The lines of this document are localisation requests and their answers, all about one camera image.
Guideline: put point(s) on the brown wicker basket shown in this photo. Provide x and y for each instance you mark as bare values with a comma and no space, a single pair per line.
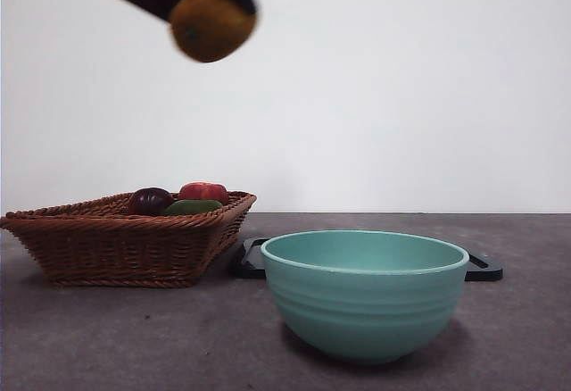
116,248

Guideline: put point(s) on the dark rectangular tray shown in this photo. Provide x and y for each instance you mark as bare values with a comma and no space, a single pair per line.
250,261

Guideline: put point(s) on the orange-brown round fruit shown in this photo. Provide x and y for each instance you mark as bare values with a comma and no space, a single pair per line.
214,25

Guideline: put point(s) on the dark purple fruit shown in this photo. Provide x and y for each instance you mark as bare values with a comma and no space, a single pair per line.
149,201

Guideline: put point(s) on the green fruit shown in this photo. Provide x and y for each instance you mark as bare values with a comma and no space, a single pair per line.
192,207

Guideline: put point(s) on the red apple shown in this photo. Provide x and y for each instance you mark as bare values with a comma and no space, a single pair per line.
203,191

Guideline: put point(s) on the teal ribbed bowl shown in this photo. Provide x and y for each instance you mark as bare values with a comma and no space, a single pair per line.
366,301

